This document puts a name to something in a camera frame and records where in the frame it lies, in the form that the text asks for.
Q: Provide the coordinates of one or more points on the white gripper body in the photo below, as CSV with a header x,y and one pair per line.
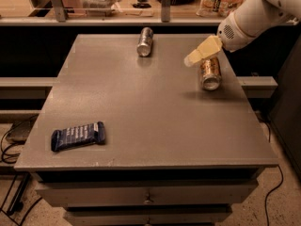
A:
x,y
232,35

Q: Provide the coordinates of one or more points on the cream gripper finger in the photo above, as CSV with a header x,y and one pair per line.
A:
x,y
207,49

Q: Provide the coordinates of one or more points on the orange soda can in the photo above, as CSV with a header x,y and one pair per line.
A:
x,y
210,74

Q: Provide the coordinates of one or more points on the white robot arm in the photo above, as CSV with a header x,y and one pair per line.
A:
x,y
244,25

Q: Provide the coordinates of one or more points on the silver soda can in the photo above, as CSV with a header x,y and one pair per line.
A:
x,y
145,42

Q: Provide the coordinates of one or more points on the clear plastic container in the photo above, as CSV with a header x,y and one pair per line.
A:
x,y
98,0

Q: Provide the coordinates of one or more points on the dark blue snack bar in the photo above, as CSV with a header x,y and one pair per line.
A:
x,y
78,136

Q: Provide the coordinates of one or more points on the grey metal shelf rail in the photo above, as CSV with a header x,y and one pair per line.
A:
x,y
116,12

